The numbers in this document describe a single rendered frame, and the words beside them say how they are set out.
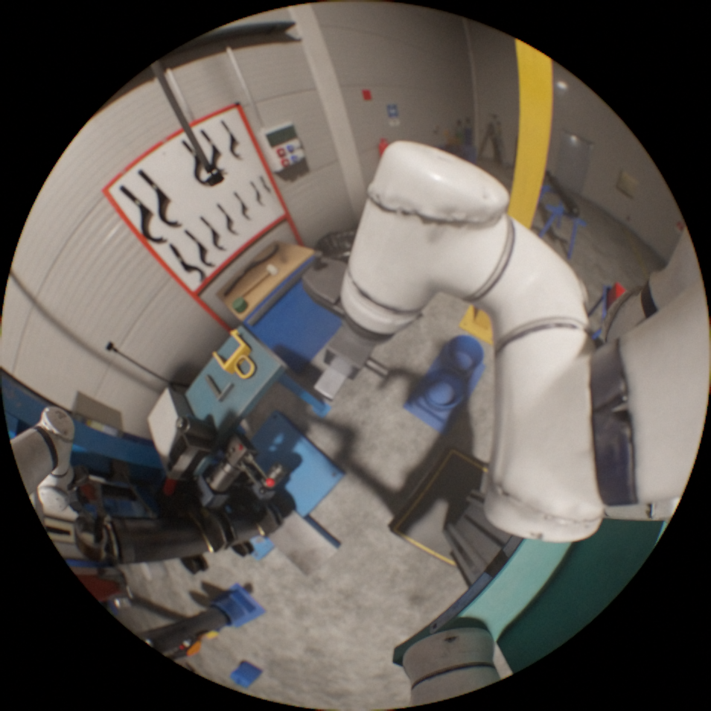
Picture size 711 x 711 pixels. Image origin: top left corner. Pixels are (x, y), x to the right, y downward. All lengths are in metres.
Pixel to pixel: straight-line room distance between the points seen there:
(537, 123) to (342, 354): 1.42
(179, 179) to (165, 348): 1.76
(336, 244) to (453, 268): 2.25
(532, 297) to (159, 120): 2.65
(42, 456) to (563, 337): 0.65
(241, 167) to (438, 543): 3.51
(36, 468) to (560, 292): 0.66
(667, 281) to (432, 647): 0.66
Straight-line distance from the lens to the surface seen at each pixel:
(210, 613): 2.63
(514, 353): 0.15
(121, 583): 1.18
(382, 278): 0.16
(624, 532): 0.55
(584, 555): 0.59
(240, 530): 1.52
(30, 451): 0.51
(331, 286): 0.25
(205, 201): 2.47
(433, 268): 0.15
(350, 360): 0.25
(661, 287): 0.39
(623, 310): 0.44
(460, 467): 1.53
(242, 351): 1.07
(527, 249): 0.18
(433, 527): 1.57
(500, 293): 0.17
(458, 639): 0.56
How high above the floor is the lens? 1.80
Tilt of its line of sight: 60 degrees down
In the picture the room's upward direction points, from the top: 24 degrees counter-clockwise
